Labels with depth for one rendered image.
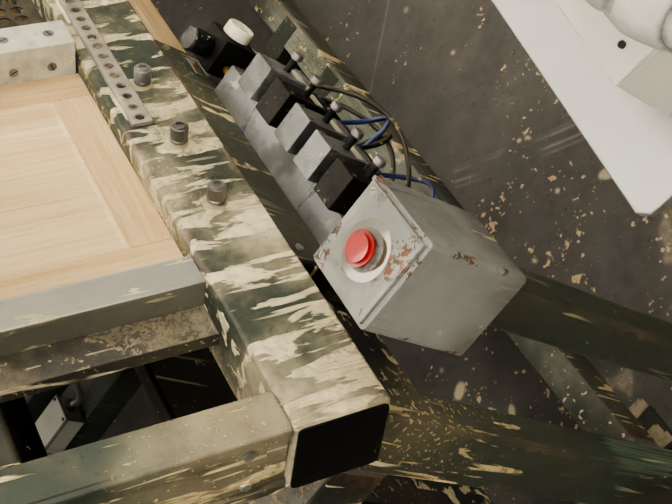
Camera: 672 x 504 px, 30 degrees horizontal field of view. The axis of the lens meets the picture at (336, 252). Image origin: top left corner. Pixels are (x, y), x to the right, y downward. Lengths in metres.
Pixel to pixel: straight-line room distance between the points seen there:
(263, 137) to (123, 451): 0.59
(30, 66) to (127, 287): 0.47
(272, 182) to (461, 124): 0.88
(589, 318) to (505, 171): 0.89
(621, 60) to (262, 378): 0.52
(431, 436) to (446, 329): 0.19
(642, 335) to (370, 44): 1.28
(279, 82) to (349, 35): 1.10
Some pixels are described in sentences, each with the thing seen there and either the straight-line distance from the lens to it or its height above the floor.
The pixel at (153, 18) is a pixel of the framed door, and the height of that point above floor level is 0.29.
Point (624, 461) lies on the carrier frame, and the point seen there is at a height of 0.27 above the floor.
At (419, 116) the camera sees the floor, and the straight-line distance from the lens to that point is 2.59.
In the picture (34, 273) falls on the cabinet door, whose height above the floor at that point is 1.04.
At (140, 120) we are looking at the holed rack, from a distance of 1.72.
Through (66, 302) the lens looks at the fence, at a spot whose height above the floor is 1.04.
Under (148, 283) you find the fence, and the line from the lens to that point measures 1.50.
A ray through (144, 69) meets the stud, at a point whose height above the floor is 0.87.
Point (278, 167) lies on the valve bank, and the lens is 1.71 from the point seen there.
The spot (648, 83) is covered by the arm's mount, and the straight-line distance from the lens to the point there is 1.28.
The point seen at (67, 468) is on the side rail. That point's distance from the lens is 1.31.
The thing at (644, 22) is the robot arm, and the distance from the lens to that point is 1.01.
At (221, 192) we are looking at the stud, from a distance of 1.58.
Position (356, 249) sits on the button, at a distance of 1.28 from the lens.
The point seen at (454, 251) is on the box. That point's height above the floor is 0.89.
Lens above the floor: 1.85
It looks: 45 degrees down
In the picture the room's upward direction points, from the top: 72 degrees counter-clockwise
